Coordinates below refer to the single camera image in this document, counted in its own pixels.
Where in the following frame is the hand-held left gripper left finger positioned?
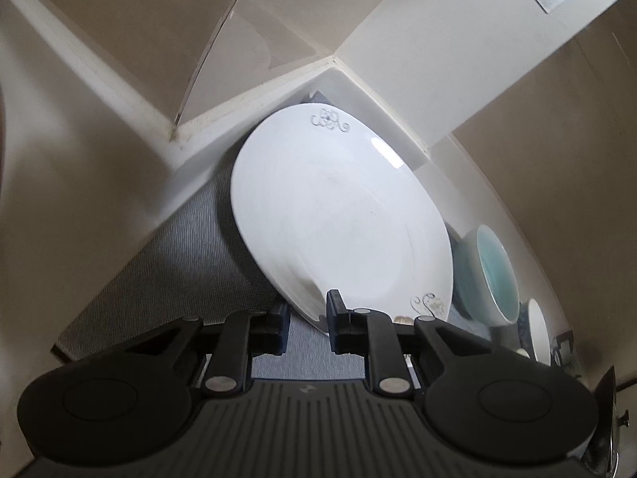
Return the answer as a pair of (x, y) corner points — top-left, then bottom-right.
(123, 303), (292, 395)

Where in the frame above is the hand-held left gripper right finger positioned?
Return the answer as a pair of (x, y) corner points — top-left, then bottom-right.
(326, 289), (492, 400)

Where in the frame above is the white plate grey scroll print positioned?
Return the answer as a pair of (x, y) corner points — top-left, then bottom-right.
(230, 104), (455, 337)

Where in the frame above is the teal glazed bowl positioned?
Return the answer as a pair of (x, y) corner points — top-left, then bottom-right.
(452, 224), (519, 328)

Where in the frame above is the white bowl blue pattern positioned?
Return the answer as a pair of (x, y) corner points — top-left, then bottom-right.
(518, 298), (552, 366)

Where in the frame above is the grey mat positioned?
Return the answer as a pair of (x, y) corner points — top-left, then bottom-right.
(55, 90), (528, 382)

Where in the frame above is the black stove pan support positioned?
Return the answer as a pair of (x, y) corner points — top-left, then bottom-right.
(550, 331), (578, 376)

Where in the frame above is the black glass cooktop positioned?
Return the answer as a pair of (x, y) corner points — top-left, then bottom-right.
(582, 366), (623, 478)

